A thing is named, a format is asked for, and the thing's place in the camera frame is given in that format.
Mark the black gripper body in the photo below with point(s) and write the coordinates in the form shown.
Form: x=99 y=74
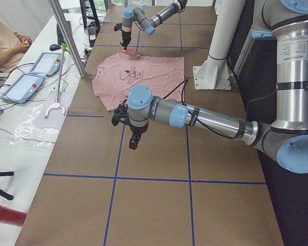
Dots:
x=137 y=130
x=125 y=35

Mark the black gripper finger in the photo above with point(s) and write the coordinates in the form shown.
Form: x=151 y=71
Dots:
x=134 y=141
x=125 y=43

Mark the pink Snoopy t-shirt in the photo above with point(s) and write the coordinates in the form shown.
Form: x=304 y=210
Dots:
x=122 y=71

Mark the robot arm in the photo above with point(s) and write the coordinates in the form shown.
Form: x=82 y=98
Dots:
x=286 y=139
x=147 y=25

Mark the black power adapter box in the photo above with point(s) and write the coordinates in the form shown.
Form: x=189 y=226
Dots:
x=92 y=35

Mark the silver reacher grabber tool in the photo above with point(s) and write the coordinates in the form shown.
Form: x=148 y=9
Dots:
x=57 y=105

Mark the black computer mouse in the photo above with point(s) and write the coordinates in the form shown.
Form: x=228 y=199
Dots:
x=54 y=47

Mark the far blue teach pendant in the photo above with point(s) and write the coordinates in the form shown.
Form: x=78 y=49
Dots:
x=48 y=63

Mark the blue teach pendant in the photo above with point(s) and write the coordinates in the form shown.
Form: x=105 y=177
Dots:
x=48 y=63
x=23 y=88

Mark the clear plastic bag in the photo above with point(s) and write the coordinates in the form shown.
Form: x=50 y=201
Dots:
x=27 y=134

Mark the near blue teach pendant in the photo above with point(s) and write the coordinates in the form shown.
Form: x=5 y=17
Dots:
x=23 y=88

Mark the seated person in beige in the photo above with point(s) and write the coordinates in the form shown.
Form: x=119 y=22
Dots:
x=13 y=47

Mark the black tripod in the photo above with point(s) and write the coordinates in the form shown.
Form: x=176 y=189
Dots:
x=5 y=179

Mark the red cylinder bottle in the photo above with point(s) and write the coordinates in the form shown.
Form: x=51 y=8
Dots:
x=12 y=217

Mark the aluminium frame post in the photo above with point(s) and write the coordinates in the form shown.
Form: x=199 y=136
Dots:
x=67 y=34

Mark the white camera pole base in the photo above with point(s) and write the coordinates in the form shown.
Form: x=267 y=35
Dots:
x=213 y=73

